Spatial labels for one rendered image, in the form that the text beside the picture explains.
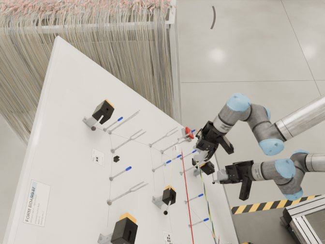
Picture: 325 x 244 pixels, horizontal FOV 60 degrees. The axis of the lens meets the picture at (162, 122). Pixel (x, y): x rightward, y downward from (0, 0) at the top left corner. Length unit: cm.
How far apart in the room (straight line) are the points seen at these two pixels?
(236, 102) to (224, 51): 280
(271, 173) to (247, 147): 159
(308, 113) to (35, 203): 85
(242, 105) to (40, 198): 71
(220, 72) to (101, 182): 280
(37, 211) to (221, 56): 329
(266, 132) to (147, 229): 52
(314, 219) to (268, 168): 118
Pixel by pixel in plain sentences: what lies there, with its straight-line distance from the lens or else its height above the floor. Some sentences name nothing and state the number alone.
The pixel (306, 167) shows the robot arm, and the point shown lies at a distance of 130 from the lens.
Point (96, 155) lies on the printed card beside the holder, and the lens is 87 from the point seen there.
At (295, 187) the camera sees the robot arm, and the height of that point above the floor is 117.
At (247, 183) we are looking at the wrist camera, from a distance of 127.
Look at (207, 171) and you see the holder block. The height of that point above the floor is 112.
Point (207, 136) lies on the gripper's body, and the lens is 114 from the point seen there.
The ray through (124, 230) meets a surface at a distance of 71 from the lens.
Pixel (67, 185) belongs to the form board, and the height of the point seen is 161.
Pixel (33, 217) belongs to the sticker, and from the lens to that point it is 69.
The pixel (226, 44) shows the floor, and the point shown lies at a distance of 395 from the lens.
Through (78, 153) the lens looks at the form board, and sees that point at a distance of 83.
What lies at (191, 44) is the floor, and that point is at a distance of 395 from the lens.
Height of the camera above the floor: 222
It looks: 49 degrees down
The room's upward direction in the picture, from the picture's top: 7 degrees counter-clockwise
